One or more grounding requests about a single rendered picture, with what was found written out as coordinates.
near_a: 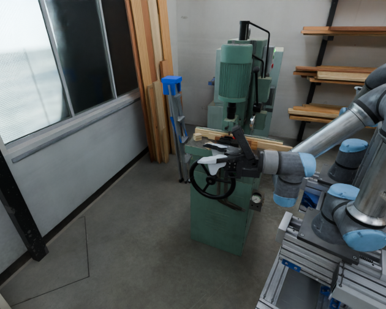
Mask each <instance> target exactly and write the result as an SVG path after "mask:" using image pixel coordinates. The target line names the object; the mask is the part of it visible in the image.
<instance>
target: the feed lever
mask: <svg viewBox="0 0 386 309"><path fill-rule="evenodd" d="M259 70H260V68H259V67H258V66H255V67H254V68H253V73H255V96H256V103H254V105H253V109H252V111H253V112H261V109H262V104H261V103H259V100H258V72H259Z"/></svg>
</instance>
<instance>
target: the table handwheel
mask: <svg viewBox="0 0 386 309"><path fill-rule="evenodd" d="M200 159H201V158H200ZM198 160H199V159H198ZM198 160H196V161H194V162H193V164H192V165H191V167H190V169H189V178H191V177H192V176H194V169H195V168H196V166H197V165H199V163H197V161H198ZM201 166H202V167H203V169H204V170H205V172H206V174H207V178H206V182H207V184H206V186H205V187H204V189H203V190H202V189H201V188H200V187H199V186H198V185H197V183H196V182H195V179H193V181H192V185H193V187H194V188H195V189H196V190H197V191H198V192H199V193H200V194H201V195H203V196H205V197H207V198H209V199H215V200H220V199H225V198H227V197H229V196H230V195H231V194H232V193H233V192H234V190H235V187H236V179H235V178H230V179H231V181H228V180H221V179H218V177H217V175H218V173H216V174H215V175H211V174H210V173H209V171H208V170H207V169H206V167H205V165H204V164H201ZM229 176H230V177H235V175H234V174H233V173H231V174H230V175H229ZM217 181H218V182H223V183H230V184H231V186H230V189H229V190H228V191H227V192H226V193H224V194H221V195H213V194H209V193H207V192H205V191H206V189H207V187H208V186H209V185H214V184H215V183H216V182H217Z"/></svg>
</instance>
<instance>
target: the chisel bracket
mask: <svg viewBox="0 0 386 309"><path fill-rule="evenodd" d="M238 120H239V115H235V118H234V119H228V118H227V117H226V118H225V119H224V122H223V130H224V131H232V127H234V126H236V125H238ZM227 126H229V127H228V129H227V130H225V129H224V128H225V127H227Z"/></svg>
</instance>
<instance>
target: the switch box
mask: <svg viewBox="0 0 386 309"><path fill-rule="evenodd" d="M274 49H275V46H271V45H269V49H268V59H267V70H266V73H270V72H271V70H272V67H271V65H272V64H273V55H274ZM266 55H267V46H265V47H264V49H263V58H262V60H263V61H264V67H263V73H265V61H266Z"/></svg>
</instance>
